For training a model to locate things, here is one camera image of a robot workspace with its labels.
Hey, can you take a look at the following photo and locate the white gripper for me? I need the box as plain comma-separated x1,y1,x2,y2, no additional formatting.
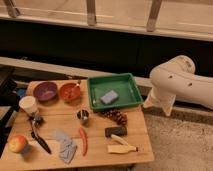
143,87,176,116

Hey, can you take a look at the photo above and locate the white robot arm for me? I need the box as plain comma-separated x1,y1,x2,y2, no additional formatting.
143,55,213,116

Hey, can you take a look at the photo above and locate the green plastic tray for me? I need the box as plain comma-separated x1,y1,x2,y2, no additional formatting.
87,73,143,112

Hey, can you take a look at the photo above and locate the grey blue sponge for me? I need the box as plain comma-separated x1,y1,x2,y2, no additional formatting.
100,90,118,104

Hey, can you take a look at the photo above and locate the black rectangular block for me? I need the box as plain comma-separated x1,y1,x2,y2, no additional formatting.
105,126,127,138

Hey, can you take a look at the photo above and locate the yellow wooden wedge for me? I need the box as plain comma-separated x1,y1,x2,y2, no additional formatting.
107,145,138,154

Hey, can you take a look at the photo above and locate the small metal cup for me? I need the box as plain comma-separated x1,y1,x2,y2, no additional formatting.
77,109,89,125

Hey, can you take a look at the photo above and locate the red chili pepper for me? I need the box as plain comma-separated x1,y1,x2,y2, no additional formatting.
79,127,88,156

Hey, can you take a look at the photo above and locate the orange bowl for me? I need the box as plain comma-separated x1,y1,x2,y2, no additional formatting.
59,83,81,102

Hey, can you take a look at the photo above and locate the grey crumpled cloth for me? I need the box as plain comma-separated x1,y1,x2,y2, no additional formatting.
53,129,77,164

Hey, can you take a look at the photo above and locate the purple bowl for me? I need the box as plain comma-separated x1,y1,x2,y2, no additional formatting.
33,81,58,102

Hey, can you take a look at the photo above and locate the white paper cup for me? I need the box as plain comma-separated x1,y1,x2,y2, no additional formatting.
19,96,38,115

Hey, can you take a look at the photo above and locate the red apple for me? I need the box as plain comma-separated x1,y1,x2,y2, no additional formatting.
8,135,28,153

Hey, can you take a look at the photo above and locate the black handled fork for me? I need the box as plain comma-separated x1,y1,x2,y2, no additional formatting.
29,115,51,154

